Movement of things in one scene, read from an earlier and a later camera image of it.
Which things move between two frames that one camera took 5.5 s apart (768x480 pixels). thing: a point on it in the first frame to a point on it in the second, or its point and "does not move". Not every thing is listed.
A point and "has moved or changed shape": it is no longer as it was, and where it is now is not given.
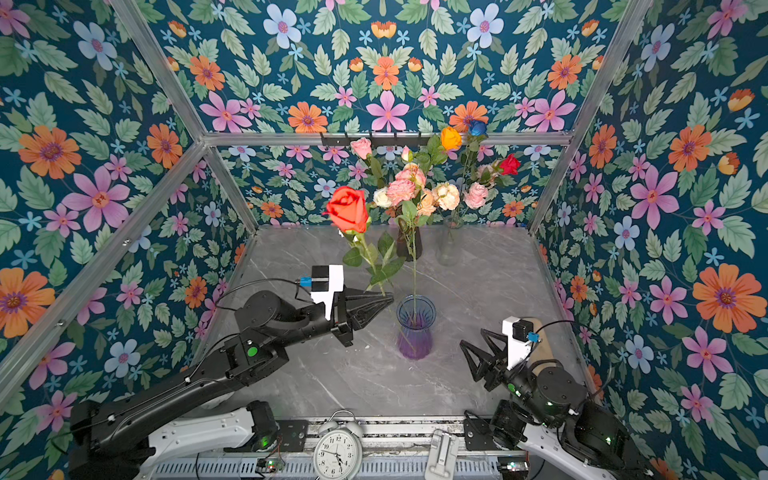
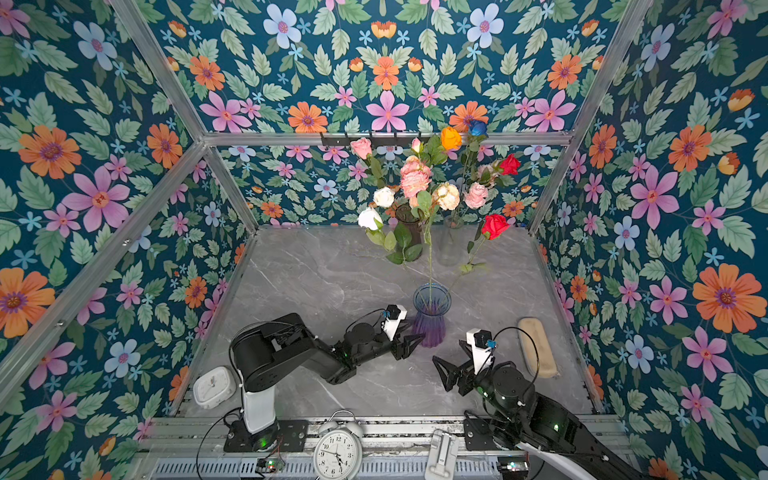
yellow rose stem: x=437 y=149 does not move
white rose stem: x=414 y=275 to x=370 y=221
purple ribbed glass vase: x=415 y=315 has moved or changed shape
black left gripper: x=343 y=318 to x=405 y=348
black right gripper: x=500 y=365 to x=467 y=378
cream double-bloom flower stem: x=448 y=197 does not move
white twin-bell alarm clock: x=338 y=453 does not move
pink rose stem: x=362 y=147 does not move
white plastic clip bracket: x=443 y=456 does not move
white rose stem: x=380 y=198 does not move
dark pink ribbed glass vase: x=409 y=246 to x=405 y=214
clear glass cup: x=449 y=250 does not move
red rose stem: x=347 y=209 to x=493 y=227
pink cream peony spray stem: x=401 y=192 to x=416 y=180
